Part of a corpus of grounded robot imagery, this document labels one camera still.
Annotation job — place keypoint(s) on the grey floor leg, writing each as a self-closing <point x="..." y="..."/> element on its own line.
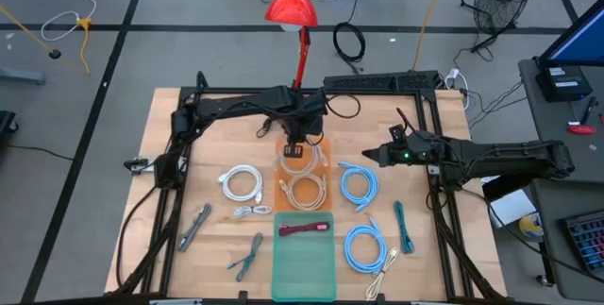
<point x="21" y="76"/>

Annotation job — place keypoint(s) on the grey metal clamp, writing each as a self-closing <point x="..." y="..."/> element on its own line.
<point x="139" y="164"/>

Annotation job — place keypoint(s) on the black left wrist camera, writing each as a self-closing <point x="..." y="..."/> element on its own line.
<point x="293" y="151"/>

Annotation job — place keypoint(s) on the white box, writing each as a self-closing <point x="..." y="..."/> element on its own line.
<point x="512" y="206"/>

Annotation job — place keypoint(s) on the black box device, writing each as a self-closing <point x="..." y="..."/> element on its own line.
<point x="564" y="83"/>

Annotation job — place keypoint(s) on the black pen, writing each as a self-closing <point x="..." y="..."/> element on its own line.
<point x="588" y="110"/>

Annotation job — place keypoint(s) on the small red object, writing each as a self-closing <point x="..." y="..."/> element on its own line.
<point x="582" y="129"/>

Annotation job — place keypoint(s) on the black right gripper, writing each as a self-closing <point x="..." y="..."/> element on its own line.
<point x="410" y="154"/>

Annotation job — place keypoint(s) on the black keyboard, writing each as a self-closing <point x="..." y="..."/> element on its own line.
<point x="587" y="241"/>

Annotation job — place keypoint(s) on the computer monitor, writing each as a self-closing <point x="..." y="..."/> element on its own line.
<point x="582" y="40"/>

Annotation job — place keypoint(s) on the red desk lamp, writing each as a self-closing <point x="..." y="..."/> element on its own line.
<point x="292" y="7"/>

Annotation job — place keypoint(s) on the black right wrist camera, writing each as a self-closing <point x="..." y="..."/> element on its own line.
<point x="397" y="133"/>

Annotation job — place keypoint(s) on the black caster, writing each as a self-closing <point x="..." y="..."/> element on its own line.
<point x="7" y="123"/>

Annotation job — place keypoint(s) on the black round floor plug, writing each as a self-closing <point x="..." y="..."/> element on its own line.
<point x="55" y="54"/>

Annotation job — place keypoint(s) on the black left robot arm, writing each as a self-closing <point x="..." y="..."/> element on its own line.
<point x="236" y="104"/>

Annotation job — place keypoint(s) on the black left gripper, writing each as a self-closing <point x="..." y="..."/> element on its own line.
<point x="302" y="130"/>

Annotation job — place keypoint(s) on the grey side desk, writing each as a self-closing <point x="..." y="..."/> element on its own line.
<point x="557" y="121"/>

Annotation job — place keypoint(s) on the round yellow blue object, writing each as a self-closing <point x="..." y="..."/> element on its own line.
<point x="531" y="225"/>

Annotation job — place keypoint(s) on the black aluminium table frame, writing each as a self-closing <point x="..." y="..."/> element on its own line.
<point x="427" y="95"/>

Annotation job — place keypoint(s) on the orange translucent plastic bin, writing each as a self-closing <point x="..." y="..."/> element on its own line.
<point x="307" y="192"/>

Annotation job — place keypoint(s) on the green translucent plastic bin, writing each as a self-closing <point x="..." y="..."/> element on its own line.
<point x="304" y="272"/>

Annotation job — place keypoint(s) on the black power strip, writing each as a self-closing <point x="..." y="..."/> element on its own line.
<point x="377" y="80"/>

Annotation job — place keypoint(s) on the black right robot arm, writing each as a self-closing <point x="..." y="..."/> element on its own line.
<point x="509" y="156"/>

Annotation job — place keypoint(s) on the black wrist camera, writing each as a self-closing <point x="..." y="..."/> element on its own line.
<point x="293" y="151"/>
<point x="397" y="133"/>

